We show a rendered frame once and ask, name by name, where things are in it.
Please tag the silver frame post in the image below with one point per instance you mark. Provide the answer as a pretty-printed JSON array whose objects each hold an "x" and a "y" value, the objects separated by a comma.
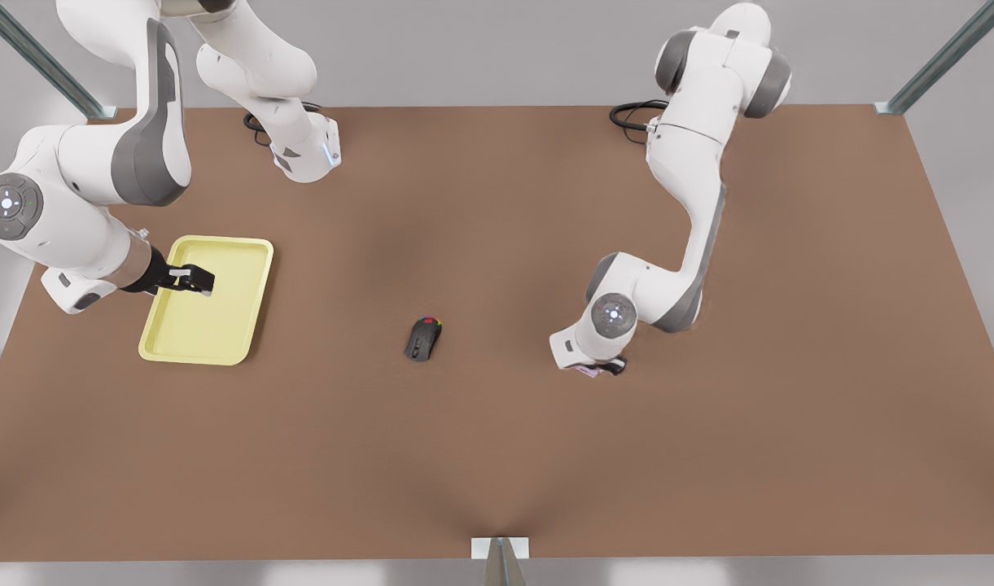
[
  {"x": 45, "y": 57},
  {"x": 501, "y": 561},
  {"x": 944, "y": 57}
]

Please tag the black computer mouse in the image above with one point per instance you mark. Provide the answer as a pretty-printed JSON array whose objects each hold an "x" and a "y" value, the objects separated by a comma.
[{"x": 422, "y": 338}]

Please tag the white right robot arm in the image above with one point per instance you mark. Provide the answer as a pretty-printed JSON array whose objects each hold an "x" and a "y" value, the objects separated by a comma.
[{"x": 73, "y": 163}]

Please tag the small pink object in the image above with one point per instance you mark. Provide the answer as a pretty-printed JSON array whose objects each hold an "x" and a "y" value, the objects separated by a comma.
[{"x": 588, "y": 371}]

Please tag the pale yellow plastic tray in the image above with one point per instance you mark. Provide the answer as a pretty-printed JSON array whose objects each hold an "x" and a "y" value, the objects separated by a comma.
[{"x": 212, "y": 313}]

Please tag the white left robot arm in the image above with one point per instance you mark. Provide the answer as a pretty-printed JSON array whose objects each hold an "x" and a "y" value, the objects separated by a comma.
[{"x": 692, "y": 163}]

